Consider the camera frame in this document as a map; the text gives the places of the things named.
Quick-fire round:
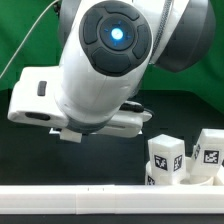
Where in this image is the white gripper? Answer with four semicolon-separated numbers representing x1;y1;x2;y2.
7;66;154;138

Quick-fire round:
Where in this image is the white round stool seat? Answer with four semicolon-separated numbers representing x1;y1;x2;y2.
145;157;214;186

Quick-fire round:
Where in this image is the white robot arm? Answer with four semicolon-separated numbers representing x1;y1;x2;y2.
8;0;216;137

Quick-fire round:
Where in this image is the paper sheet with markers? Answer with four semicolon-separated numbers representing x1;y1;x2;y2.
49;128;61;135

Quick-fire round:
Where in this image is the white cable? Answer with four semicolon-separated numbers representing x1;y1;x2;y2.
0;0;61;80

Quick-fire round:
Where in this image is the white front barrier rail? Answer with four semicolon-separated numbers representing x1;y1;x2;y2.
0;186;224;215

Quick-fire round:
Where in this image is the white barrier rail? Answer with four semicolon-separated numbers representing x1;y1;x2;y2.
214;166;224;186
0;186;224;215

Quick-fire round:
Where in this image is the white right barrier rail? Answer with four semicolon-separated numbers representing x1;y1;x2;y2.
214;166;224;186

